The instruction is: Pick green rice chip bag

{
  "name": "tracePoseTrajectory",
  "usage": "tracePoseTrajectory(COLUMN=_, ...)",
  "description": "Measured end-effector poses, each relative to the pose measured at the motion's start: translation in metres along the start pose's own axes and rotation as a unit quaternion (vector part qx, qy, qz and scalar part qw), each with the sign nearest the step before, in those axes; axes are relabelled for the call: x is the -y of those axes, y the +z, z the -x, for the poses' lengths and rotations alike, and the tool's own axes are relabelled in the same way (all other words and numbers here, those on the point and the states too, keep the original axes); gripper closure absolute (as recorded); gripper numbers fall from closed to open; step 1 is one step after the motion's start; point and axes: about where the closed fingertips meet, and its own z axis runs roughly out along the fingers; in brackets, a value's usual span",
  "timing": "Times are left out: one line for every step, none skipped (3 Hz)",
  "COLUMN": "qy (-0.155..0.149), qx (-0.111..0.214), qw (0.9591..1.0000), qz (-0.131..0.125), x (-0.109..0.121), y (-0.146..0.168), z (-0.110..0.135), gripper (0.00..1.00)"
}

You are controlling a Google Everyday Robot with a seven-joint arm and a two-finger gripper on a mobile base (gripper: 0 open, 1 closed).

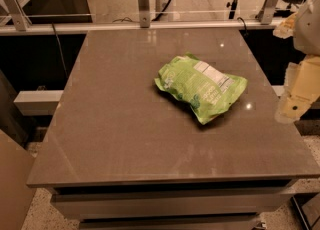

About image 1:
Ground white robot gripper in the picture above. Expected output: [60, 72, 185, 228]
[273, 0, 320, 124]

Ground green rice chip bag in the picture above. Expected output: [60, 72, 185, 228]
[154, 53, 248, 125]

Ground grey table base drawers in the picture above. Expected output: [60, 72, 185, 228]
[51, 183, 295, 230]

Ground grey beam left side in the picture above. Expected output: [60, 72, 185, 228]
[14, 90, 63, 116]

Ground brown panel lower left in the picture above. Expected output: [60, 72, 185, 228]
[0, 131, 35, 230]

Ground middle metal fence bracket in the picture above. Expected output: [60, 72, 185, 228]
[138, 0, 151, 28]

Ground black hanging cable left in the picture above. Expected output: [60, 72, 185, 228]
[50, 23, 70, 80]

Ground left metal fence bracket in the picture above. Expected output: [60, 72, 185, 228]
[0, 0, 31, 31]

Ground horizontal metal rail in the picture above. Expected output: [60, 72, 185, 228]
[0, 18, 282, 36]

